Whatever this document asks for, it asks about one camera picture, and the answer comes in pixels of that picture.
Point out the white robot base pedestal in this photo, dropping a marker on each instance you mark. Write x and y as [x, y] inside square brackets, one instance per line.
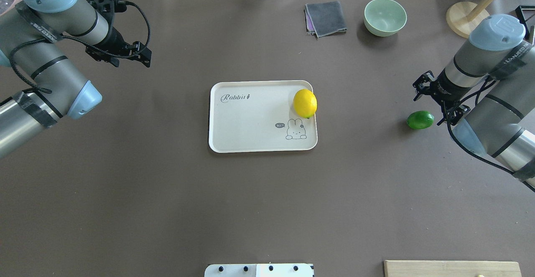
[290, 269]

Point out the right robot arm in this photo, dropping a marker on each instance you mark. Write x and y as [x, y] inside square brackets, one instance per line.
[484, 93]

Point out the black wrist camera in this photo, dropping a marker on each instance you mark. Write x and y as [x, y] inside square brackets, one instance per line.
[108, 8]

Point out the green lime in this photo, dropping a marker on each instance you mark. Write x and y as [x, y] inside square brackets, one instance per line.
[420, 120]

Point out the wooden mug tree stand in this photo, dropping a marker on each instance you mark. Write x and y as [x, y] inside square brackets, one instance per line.
[464, 17]

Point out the mint green bowl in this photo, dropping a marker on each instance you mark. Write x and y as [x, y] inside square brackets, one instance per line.
[384, 18]

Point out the cream rabbit tray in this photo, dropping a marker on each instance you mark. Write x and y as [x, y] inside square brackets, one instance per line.
[258, 116]

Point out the yellow lemon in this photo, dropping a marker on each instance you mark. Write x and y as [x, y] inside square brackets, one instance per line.
[305, 103]

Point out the grey folded cloth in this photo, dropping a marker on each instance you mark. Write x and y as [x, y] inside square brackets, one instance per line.
[323, 19]

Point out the wooden cutting board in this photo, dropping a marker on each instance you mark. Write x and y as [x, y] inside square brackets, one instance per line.
[423, 268]

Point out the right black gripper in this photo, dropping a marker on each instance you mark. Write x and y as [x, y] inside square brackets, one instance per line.
[444, 89]

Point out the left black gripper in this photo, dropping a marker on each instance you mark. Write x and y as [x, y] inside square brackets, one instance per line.
[114, 39]

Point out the black glass rack tray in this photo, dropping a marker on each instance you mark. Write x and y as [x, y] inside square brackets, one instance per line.
[526, 16]

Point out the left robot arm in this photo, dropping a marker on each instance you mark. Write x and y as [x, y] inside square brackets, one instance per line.
[29, 33]

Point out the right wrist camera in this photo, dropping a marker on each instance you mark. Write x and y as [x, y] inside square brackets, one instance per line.
[455, 114]

